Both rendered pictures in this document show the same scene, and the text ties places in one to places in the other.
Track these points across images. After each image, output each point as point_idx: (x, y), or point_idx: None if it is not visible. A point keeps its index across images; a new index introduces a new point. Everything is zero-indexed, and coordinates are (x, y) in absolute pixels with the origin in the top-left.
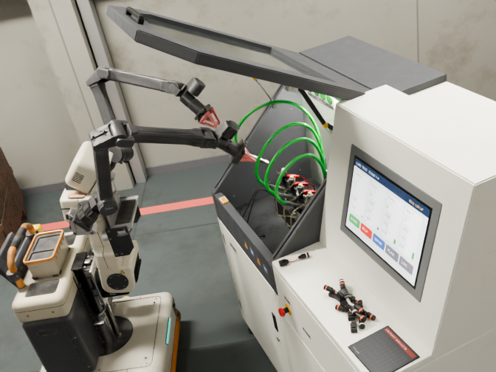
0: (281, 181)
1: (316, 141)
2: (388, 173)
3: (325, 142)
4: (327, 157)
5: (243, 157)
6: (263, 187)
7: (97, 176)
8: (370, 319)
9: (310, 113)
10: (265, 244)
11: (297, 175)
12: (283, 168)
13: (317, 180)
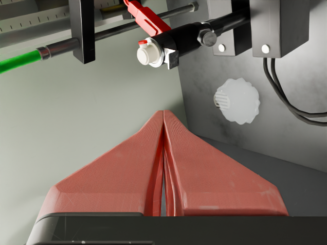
0: (200, 36)
1: (94, 145)
2: None
3: (65, 109)
4: (101, 90)
5: (176, 199)
6: (282, 177)
7: None
8: None
9: (28, 196)
10: None
11: (131, 10)
12: (139, 54)
13: (183, 114)
